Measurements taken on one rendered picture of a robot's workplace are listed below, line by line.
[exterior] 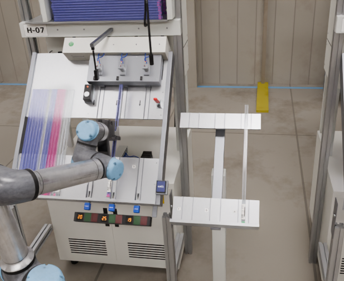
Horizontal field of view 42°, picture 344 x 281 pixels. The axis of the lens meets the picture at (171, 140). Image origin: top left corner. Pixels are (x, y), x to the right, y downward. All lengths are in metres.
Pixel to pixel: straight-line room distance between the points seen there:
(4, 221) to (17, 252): 0.14
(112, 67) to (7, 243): 0.94
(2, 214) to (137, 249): 1.16
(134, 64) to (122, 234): 0.93
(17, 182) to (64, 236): 1.31
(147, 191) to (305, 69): 3.59
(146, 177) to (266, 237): 1.15
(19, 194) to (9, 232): 0.23
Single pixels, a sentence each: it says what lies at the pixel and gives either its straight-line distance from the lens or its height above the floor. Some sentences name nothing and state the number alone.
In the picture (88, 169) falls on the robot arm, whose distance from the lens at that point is 1.47.
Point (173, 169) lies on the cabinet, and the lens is 2.31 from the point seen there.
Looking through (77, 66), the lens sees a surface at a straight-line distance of 2.20.
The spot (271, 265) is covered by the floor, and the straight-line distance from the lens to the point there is 2.67.
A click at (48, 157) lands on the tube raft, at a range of 2.08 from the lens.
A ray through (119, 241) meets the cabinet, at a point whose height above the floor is 0.23.
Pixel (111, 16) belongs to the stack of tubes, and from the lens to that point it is 2.09.
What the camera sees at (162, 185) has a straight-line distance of 1.86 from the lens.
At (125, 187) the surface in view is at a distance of 1.94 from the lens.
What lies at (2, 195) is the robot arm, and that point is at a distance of 1.32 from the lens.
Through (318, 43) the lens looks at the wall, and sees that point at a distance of 5.16.
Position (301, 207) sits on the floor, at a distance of 3.14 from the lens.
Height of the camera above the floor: 1.80
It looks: 27 degrees down
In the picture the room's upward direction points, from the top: 4 degrees counter-clockwise
